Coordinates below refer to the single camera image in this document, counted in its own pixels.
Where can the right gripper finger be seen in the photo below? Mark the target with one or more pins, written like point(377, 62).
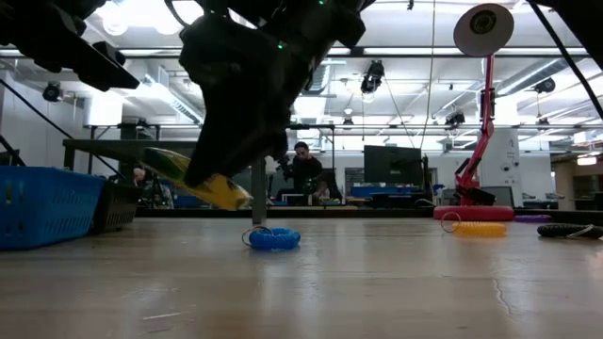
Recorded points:
point(235, 146)

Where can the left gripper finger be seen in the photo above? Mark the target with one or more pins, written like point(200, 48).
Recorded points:
point(103, 70)

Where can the yellow crayon pack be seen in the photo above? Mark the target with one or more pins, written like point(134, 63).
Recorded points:
point(221, 190)

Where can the blue spiral wrist coil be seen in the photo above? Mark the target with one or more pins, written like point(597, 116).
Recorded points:
point(275, 238)

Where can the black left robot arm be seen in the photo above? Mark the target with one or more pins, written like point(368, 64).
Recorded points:
point(28, 11)

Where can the red desk lamp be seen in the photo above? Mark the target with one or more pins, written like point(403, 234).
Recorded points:
point(473, 213)

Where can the black ceiling spotlight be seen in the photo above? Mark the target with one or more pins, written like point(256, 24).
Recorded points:
point(52, 91)
point(454, 118)
point(372, 77)
point(545, 85)

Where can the person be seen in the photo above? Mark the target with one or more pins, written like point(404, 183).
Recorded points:
point(306, 172)
point(140, 176)

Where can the black mesh basket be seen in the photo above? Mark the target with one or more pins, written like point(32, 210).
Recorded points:
point(118, 207)

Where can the blue plastic basket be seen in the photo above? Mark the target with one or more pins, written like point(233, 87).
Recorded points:
point(42, 207)

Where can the blue background table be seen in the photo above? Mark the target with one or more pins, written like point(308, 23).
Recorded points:
point(384, 191)

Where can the black computer monitor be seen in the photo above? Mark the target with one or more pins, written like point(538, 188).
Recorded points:
point(393, 165)

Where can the orange spiral wrist coil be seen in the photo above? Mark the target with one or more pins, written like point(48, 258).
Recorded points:
point(480, 230)

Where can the purple spiral wrist coil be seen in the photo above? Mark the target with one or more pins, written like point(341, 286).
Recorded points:
point(532, 218)

